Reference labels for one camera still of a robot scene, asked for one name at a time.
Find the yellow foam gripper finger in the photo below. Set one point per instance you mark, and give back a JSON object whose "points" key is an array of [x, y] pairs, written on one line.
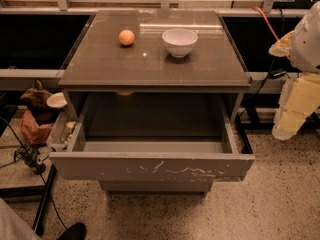
{"points": [[298, 100], [281, 48]]}

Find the grey top drawer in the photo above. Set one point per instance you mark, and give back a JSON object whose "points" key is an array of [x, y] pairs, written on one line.
{"points": [[153, 137]]}

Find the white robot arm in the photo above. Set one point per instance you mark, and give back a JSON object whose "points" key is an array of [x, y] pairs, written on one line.
{"points": [[305, 45]]}

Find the grey drawer cabinet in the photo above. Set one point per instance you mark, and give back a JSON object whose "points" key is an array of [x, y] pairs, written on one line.
{"points": [[101, 64]]}

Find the black power adapter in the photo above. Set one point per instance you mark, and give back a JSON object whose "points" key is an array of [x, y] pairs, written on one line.
{"points": [[275, 74]]}

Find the white bowl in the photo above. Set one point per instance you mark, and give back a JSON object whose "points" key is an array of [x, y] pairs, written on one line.
{"points": [[179, 42]]}

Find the orange fruit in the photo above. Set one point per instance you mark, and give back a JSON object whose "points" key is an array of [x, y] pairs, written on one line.
{"points": [[126, 37]]}

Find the small white dish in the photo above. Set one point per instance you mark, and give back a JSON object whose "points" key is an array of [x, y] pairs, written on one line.
{"points": [[57, 101]]}

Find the clear plastic bin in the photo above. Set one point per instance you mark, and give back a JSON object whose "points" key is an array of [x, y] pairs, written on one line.
{"points": [[62, 131]]}

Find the orange cloth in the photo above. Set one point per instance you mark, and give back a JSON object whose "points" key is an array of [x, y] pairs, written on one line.
{"points": [[32, 131]]}

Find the black shoe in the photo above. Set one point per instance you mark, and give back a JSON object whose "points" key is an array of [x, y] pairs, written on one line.
{"points": [[77, 231]]}

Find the black clamp tool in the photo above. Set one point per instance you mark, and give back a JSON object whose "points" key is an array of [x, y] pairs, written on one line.
{"points": [[30, 155]]}

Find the black tripod leg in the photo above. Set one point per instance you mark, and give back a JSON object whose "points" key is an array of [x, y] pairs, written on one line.
{"points": [[45, 198]]}

